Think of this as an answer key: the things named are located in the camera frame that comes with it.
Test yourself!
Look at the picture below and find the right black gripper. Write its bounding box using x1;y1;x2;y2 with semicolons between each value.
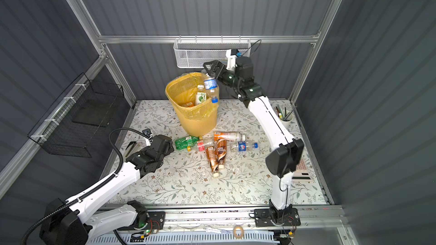
206;63;243;93

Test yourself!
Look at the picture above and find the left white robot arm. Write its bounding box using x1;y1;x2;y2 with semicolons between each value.
20;129;174;245

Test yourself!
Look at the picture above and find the brown coffee bottle left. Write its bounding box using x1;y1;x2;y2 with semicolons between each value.
206;145;220;178

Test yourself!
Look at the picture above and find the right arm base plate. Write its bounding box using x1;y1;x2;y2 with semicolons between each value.
249;206;301;228

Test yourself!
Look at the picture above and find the green plastic bottle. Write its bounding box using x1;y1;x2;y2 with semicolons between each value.
175;136;199;151

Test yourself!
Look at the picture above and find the orange label clear bottle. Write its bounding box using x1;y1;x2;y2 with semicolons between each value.
182;102;195;108

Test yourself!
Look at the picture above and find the white wire mesh basket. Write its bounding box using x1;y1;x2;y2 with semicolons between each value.
173;39;252;69

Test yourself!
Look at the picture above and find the white pen holder cup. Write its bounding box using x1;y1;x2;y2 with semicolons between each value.
275;104;294;128

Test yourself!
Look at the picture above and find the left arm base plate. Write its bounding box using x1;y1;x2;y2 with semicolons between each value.
118;211;166;231

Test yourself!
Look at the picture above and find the blue label water bottle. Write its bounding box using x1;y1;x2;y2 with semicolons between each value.
204;78;219;103

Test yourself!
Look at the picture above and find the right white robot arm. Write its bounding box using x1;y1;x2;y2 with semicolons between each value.
203;49;304;224

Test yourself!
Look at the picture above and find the orange white label bottle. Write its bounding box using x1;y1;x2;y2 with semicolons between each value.
213;131;246;142

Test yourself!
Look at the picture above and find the brown coffee bottle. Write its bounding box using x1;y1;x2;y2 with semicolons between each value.
206;145;220;178
216;139;227;170

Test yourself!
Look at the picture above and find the blue label pepsi bottle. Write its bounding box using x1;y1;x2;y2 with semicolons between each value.
230;141;259;152

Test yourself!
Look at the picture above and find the red label clear bottle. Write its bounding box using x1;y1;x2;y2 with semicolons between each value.
196;138;215;152

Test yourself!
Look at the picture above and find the roll of tape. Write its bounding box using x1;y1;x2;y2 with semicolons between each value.
233;225;245;239

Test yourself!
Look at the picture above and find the black wire mesh basket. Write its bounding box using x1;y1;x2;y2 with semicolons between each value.
27;76;124;158

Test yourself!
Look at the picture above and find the brown coffee bottle right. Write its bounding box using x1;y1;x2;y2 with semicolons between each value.
216;139;227;170

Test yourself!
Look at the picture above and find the green lime label bottle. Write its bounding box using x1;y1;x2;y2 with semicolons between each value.
195;85;207;105

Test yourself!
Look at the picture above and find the yellow slatted waste bin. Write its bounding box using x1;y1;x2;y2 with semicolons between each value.
165;72;219;137

